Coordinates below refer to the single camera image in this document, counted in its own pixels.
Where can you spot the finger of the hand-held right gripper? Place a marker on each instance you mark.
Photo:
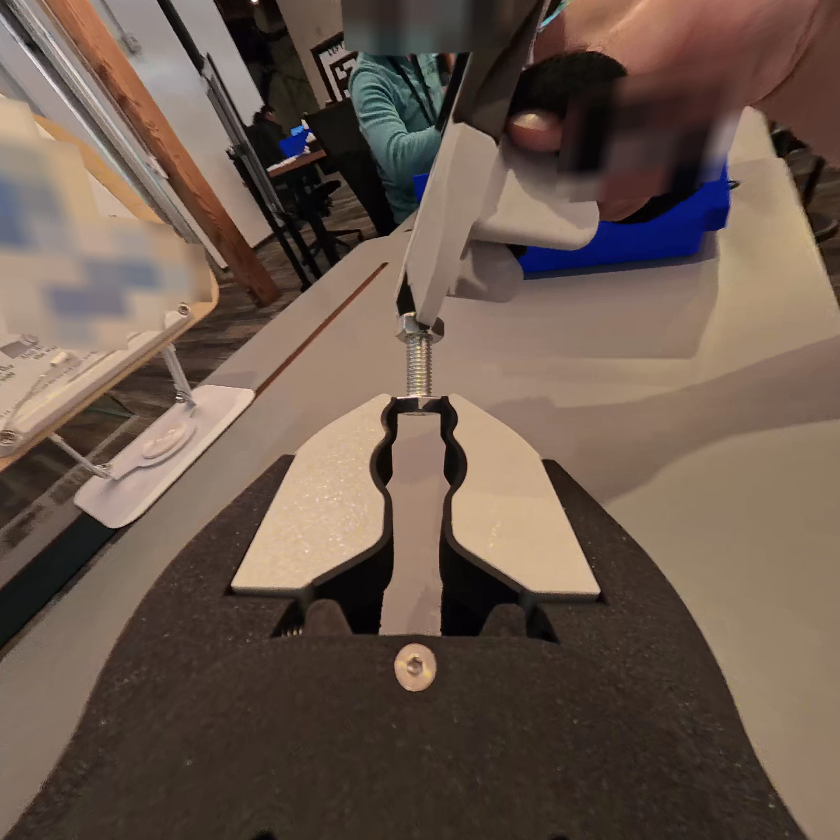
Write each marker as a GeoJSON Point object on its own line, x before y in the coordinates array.
{"type": "Point", "coordinates": [440, 223]}
{"type": "Point", "coordinates": [492, 273]}

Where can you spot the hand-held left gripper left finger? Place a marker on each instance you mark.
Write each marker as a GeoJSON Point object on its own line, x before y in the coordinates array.
{"type": "Point", "coordinates": [315, 525]}

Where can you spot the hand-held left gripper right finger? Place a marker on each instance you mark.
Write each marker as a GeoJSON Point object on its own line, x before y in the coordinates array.
{"type": "Point", "coordinates": [525, 525]}

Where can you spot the silver hex nut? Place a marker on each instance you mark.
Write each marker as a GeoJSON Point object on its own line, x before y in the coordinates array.
{"type": "Point", "coordinates": [420, 326]}

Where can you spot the silver hex bolt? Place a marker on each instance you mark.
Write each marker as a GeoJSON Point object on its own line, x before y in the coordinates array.
{"type": "Point", "coordinates": [419, 374]}

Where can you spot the blue plastic bin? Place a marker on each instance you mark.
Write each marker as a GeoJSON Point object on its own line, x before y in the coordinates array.
{"type": "Point", "coordinates": [656, 236]}
{"type": "Point", "coordinates": [295, 142]}

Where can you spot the person's right hand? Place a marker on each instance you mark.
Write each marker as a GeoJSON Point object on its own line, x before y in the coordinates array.
{"type": "Point", "coordinates": [683, 53]}

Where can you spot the black office chair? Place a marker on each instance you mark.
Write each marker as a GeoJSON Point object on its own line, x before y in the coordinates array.
{"type": "Point", "coordinates": [348, 158]}

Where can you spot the black white marker sign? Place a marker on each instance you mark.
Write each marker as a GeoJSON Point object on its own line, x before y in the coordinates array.
{"type": "Point", "coordinates": [335, 66]}

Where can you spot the black phone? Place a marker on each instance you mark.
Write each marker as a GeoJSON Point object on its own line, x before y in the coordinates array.
{"type": "Point", "coordinates": [40, 578]}

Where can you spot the instruction poster board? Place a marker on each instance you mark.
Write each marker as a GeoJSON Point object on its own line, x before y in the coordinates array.
{"type": "Point", "coordinates": [53, 381]}

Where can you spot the metal frame stand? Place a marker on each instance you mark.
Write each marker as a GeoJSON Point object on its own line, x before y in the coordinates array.
{"type": "Point", "coordinates": [250, 171]}

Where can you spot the wooden support post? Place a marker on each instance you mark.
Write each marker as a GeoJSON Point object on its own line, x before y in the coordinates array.
{"type": "Point", "coordinates": [158, 145]}

